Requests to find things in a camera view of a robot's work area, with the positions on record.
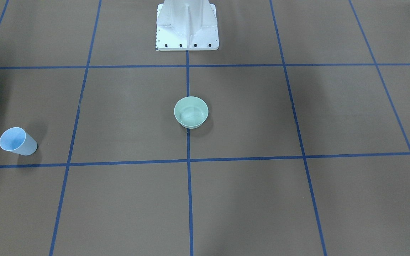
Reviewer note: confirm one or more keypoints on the light blue plastic cup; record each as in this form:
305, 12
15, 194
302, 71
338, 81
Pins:
17, 141

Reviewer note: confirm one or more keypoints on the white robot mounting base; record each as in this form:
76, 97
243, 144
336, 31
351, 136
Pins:
186, 25

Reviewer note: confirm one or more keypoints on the light green ceramic bowl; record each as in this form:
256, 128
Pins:
191, 112

